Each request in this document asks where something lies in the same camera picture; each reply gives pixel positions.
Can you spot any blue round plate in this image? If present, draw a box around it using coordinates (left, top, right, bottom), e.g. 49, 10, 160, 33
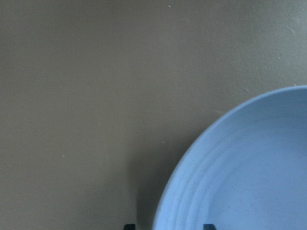
153, 86, 307, 230

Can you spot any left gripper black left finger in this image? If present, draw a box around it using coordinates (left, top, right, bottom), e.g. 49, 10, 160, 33
124, 224, 136, 230

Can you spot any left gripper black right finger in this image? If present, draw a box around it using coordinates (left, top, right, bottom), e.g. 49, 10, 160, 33
203, 224, 215, 230

